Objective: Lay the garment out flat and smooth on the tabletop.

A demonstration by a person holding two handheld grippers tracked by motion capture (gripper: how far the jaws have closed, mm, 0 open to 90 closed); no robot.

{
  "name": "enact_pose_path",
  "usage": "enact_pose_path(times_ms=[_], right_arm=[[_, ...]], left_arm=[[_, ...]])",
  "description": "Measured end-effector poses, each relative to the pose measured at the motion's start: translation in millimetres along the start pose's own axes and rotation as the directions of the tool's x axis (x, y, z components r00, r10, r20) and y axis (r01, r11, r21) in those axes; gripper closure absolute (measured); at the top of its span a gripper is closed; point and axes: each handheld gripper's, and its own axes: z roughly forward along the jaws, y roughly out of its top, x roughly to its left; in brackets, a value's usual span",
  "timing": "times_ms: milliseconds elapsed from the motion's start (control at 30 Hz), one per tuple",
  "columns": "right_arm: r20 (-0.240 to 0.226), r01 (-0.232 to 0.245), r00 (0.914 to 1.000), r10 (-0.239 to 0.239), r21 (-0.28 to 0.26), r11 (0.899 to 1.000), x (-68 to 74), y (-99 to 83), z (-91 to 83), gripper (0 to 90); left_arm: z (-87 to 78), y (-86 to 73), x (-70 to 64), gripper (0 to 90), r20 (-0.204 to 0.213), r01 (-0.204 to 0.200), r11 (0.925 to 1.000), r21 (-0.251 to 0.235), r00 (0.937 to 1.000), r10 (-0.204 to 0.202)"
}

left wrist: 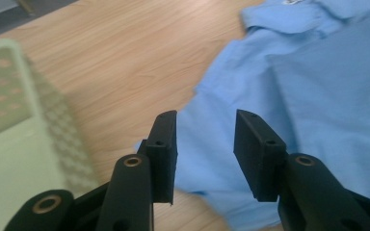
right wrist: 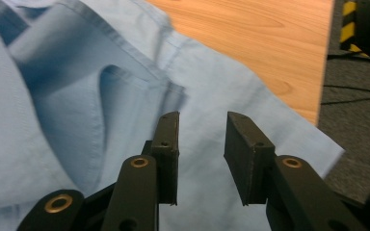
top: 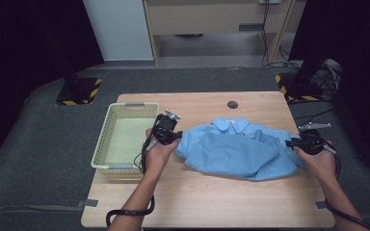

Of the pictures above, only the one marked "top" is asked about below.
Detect black floor cable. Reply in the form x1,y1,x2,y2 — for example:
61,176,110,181
293,107,337,128

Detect tangled cable bundle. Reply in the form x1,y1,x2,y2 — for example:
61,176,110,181
314,58,342,94

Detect white cabinet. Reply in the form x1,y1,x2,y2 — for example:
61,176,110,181
81,0,155,62

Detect right hand-held gripper cable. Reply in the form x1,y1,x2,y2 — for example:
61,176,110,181
321,138,370,231

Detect black stand with striped base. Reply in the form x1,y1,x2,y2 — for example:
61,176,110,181
274,57,328,103
55,76,104,107

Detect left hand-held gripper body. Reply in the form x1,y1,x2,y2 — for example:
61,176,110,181
151,109,181,146

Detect grey drawer handle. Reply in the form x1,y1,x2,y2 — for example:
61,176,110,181
238,22,265,32

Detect left hand-held gripper cable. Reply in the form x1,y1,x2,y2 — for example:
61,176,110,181
105,138,157,227

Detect person's left hand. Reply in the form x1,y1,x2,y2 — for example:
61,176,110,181
144,128,181,176

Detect black hanging cables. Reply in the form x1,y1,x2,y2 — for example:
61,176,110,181
260,3,302,69

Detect pale green plastic basket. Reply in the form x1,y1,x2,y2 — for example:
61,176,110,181
90,101,160,176

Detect hand-held gripper cable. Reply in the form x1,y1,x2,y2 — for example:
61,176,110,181
105,138,157,227
321,138,370,231

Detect black curtain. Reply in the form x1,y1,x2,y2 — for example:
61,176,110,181
288,0,370,176
0,0,106,179

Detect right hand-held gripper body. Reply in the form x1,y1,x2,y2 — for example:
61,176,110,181
294,122,332,156

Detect light blue shirt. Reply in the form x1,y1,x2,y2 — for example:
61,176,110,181
174,116,306,182

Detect person's right hand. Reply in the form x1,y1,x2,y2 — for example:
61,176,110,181
293,145,337,184

